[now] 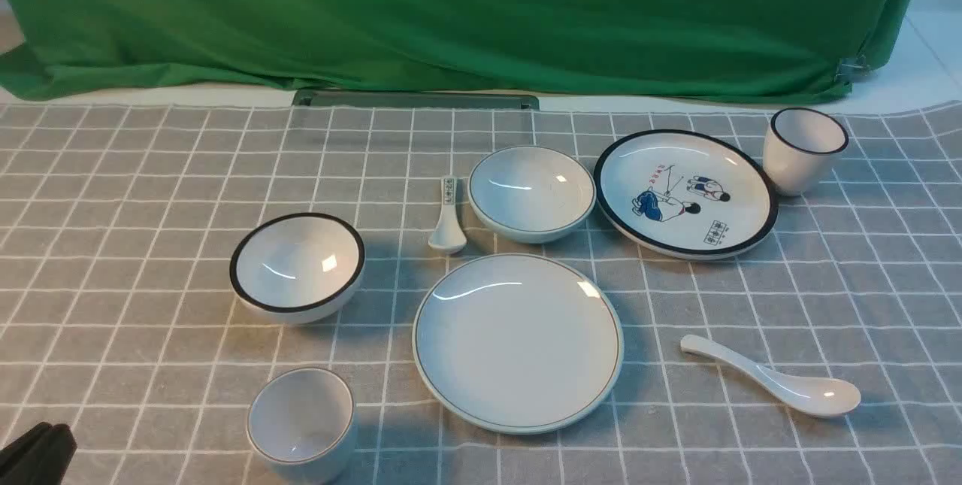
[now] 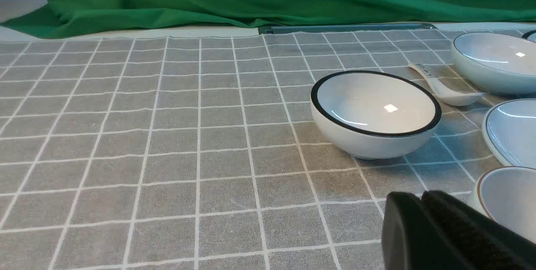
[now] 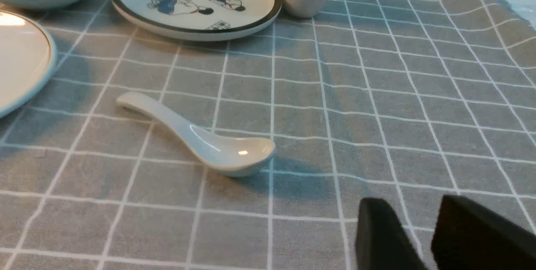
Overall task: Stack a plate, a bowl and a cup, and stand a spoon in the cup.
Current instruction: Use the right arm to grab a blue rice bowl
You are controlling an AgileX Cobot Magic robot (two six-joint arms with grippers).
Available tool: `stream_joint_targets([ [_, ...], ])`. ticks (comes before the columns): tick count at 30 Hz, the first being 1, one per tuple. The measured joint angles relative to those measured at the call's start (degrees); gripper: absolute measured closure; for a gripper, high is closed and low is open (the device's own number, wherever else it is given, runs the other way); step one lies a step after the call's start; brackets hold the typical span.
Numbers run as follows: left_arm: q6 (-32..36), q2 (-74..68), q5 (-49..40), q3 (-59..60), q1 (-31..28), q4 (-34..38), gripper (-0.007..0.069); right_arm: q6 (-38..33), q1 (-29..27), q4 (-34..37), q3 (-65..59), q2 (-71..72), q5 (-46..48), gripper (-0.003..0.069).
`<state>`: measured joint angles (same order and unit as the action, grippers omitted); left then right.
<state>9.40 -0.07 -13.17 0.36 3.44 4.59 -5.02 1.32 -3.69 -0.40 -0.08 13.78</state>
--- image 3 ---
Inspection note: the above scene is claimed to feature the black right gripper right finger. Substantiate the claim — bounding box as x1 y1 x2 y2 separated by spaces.
431 195 536 270

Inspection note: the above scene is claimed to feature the large white flat plate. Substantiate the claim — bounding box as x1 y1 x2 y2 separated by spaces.
0 10 59 118

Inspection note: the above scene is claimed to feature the grey checked tablecloth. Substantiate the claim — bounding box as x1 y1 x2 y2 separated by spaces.
1 0 535 270

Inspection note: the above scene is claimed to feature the illustrated black-rimmed plate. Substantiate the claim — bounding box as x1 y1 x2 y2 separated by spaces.
111 0 283 42

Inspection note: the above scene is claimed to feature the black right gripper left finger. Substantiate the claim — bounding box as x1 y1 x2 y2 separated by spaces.
356 198 427 270

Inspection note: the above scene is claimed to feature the plain white ceramic spoon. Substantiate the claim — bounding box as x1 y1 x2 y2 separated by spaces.
116 91 276 177

